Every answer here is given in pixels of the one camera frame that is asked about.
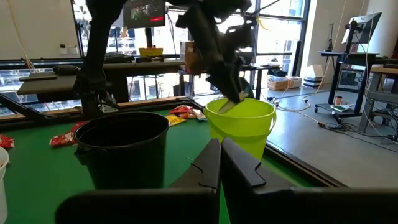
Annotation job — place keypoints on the yellow candy packet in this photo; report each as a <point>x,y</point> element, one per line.
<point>174,120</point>

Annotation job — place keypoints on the paper cup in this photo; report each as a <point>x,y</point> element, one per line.
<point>338,100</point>

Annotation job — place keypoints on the black computer monitor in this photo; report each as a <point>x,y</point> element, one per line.
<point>144,12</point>

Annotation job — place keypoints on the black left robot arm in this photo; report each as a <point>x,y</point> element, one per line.
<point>96,46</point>

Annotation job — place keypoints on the small dark screen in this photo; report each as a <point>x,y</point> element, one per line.
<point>349,80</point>

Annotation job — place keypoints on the yellow box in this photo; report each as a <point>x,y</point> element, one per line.
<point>150,51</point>

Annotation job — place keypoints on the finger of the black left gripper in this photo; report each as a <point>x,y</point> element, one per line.
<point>239,90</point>
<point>224,90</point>

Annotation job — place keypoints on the monitor on black rolling stand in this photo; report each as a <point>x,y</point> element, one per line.
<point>367,25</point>

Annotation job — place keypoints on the red candy packet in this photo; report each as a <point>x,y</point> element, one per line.
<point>6,141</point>
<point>181,109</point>
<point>62,139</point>
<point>79,126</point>

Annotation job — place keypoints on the wooden workbench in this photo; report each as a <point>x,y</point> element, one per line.
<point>384,71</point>

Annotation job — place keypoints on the black side table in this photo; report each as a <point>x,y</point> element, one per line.
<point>262,67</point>

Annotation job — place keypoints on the grey keyboard desk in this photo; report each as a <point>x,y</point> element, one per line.
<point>140,66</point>

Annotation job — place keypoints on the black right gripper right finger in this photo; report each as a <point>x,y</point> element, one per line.
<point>245,186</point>

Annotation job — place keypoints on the large glass window wall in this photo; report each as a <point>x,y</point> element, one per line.
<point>280,37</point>

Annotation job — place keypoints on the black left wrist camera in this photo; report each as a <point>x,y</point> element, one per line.
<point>241,37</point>

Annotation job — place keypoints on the white wall box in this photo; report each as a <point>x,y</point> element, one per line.
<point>69,49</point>

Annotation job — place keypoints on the grey mouse desk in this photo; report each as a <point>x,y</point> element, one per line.
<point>46,84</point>

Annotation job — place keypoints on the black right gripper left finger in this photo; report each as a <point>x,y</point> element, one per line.
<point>199,180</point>

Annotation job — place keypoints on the brown cardboard box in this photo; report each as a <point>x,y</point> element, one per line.
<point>189,56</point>

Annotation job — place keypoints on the lime green plastic bucket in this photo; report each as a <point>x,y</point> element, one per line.
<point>242,127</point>

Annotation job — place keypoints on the white jack-o-lantern face bucket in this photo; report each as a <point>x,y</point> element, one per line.
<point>2,193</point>

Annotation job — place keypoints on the black tripod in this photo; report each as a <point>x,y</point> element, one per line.
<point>330,37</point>

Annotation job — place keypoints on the black keyboard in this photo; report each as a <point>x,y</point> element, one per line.
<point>119,58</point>

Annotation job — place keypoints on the black plastic bucket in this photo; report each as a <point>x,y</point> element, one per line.
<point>124,161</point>

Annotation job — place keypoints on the pale candy bar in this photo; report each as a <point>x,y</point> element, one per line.
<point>228,106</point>

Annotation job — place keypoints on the pale candy wrapper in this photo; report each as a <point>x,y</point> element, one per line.
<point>199,114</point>

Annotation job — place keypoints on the woven basket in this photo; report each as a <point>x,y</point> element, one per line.
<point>284,83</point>

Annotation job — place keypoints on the white stacked boxes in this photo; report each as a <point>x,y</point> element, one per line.
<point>313,76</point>

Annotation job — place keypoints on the black computer mouse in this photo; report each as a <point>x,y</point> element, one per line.
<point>65,70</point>

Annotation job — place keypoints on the green table mat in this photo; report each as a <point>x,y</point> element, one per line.
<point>46,174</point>

